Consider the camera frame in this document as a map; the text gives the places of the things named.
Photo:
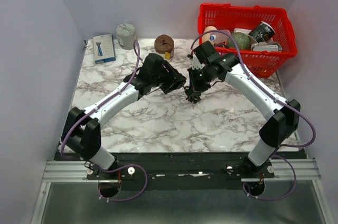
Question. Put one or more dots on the black key bunch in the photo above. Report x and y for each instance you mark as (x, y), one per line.
(194, 98)

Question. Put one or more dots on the white box in basket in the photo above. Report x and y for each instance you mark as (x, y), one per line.
(265, 46)

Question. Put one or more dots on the brown lidded white jar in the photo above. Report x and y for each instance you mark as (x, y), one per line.
(164, 45)

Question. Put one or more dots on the black paper cup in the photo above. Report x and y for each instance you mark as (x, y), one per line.
(263, 32)

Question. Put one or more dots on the green round melon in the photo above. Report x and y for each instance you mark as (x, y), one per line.
(241, 39)

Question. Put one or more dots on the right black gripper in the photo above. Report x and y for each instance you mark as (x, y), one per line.
(195, 86)

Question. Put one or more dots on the red plastic basket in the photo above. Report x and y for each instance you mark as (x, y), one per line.
(261, 63)

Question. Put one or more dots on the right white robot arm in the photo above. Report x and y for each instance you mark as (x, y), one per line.
(281, 115)

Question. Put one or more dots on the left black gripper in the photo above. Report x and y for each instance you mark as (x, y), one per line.
(174, 77)

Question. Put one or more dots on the razor package box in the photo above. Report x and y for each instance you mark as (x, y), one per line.
(103, 48)

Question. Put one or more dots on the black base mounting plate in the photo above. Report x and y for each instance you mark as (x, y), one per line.
(134, 172)

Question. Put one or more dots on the grey marble cup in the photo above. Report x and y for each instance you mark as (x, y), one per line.
(126, 35)

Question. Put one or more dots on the pink plastic bottle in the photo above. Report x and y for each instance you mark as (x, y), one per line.
(219, 37)

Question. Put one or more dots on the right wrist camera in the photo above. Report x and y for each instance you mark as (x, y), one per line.
(196, 65)

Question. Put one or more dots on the beige egg shaped toy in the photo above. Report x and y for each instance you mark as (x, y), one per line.
(208, 35)

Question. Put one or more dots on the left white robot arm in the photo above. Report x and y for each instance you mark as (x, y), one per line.
(82, 130)

